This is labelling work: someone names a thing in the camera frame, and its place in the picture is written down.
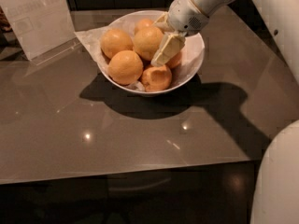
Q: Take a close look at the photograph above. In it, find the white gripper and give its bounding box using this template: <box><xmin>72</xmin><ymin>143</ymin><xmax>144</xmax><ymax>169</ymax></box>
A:
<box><xmin>151</xmin><ymin>0</ymin><xmax>209</xmax><ymax>67</ymax></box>

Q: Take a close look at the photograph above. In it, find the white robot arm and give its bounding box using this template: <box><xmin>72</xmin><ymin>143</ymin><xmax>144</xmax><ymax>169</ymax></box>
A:
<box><xmin>151</xmin><ymin>0</ymin><xmax>299</xmax><ymax>224</ymax></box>

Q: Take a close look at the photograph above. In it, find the orange at bowl back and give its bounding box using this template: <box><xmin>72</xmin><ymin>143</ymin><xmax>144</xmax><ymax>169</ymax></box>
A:
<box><xmin>135</xmin><ymin>19</ymin><xmax>153</xmax><ymax>34</ymax></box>

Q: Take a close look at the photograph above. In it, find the orange at bowl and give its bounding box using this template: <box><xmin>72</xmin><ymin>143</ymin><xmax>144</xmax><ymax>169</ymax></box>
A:
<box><xmin>140</xmin><ymin>65</ymin><xmax>172</xmax><ymax>92</ymax></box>
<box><xmin>166</xmin><ymin>52</ymin><xmax>182</xmax><ymax>69</ymax></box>
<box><xmin>107</xmin><ymin>50</ymin><xmax>143</xmax><ymax>85</ymax></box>
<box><xmin>135</xmin><ymin>19</ymin><xmax>153</xmax><ymax>34</ymax></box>
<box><xmin>100</xmin><ymin>29</ymin><xmax>133</xmax><ymax>59</ymax></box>

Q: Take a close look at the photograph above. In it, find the orange at bowl right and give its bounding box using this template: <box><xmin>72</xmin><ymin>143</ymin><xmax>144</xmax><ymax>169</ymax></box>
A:
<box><xmin>166</xmin><ymin>52</ymin><xmax>182</xmax><ymax>69</ymax></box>

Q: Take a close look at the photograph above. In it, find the white ceramic bowl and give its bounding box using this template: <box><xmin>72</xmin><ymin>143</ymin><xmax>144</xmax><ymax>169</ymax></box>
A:
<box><xmin>96</xmin><ymin>10</ymin><xmax>205</xmax><ymax>97</ymax></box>

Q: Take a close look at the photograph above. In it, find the orange at bowl front left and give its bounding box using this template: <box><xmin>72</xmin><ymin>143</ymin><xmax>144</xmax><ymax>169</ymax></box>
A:
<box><xmin>107</xmin><ymin>50</ymin><xmax>143</xmax><ymax>85</ymax></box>

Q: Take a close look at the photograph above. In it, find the orange on top centre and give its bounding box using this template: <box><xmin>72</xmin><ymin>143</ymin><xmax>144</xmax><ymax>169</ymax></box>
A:
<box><xmin>133</xmin><ymin>26</ymin><xmax>164</xmax><ymax>61</ymax></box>

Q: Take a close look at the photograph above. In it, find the clear acrylic sign stand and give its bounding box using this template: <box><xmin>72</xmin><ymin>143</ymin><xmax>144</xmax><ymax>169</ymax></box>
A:
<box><xmin>0</xmin><ymin>0</ymin><xmax>78</xmax><ymax>65</ymax></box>

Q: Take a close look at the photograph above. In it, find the dark chair under table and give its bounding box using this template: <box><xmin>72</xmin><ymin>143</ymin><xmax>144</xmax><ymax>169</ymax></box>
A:
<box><xmin>107</xmin><ymin>170</ymin><xmax>223</xmax><ymax>224</ymax></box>

